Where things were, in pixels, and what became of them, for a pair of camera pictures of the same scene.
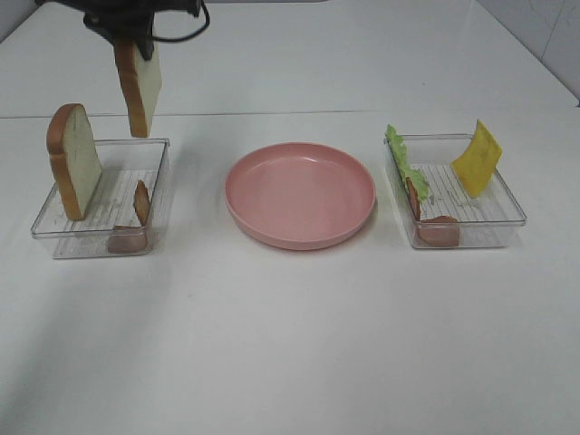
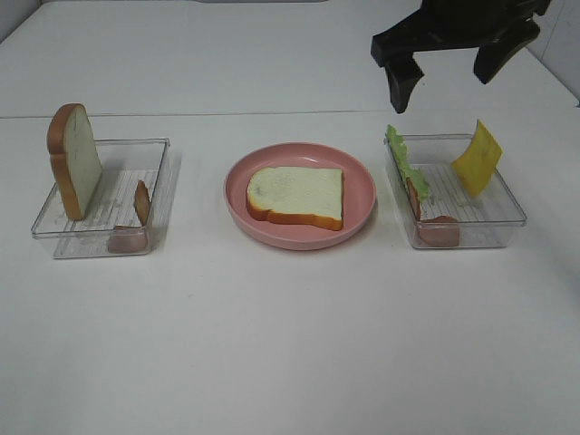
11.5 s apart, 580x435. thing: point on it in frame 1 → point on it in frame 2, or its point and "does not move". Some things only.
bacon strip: (438, 231) does not move
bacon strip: (129, 239) does not move
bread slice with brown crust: (140, 82) → (301, 193)
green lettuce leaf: (401, 151) does not move
